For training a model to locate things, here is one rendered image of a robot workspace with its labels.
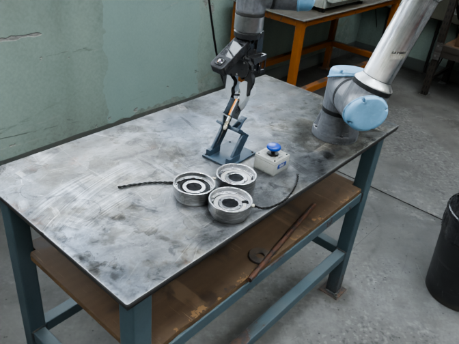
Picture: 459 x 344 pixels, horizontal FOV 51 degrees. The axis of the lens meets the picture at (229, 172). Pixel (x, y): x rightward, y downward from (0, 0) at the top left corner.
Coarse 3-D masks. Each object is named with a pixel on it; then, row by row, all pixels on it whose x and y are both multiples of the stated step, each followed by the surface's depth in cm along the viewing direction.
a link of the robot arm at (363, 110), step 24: (408, 0) 124; (432, 0) 122; (408, 24) 125; (384, 48) 129; (408, 48) 128; (360, 72) 136; (384, 72) 131; (336, 96) 143; (360, 96) 133; (384, 96) 133; (360, 120) 135; (384, 120) 136
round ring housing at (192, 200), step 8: (176, 176) 122; (184, 176) 124; (192, 176) 125; (200, 176) 125; (208, 176) 124; (184, 184) 121; (192, 184) 123; (200, 184) 122; (176, 192) 118; (184, 192) 116; (192, 192) 119; (208, 192) 117; (184, 200) 117; (192, 200) 117; (200, 200) 117
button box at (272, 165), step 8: (264, 152) 136; (280, 152) 137; (256, 160) 136; (264, 160) 134; (272, 160) 132; (280, 160) 133; (288, 160) 137; (256, 168) 137; (264, 168) 135; (272, 168) 133; (280, 168) 135
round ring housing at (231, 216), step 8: (216, 192) 119; (224, 192) 120; (232, 192) 120; (240, 192) 120; (208, 200) 115; (224, 200) 118; (232, 200) 118; (248, 200) 118; (208, 208) 116; (216, 208) 112; (224, 208) 114; (232, 208) 115; (248, 208) 113; (216, 216) 113; (224, 216) 112; (232, 216) 112; (240, 216) 113
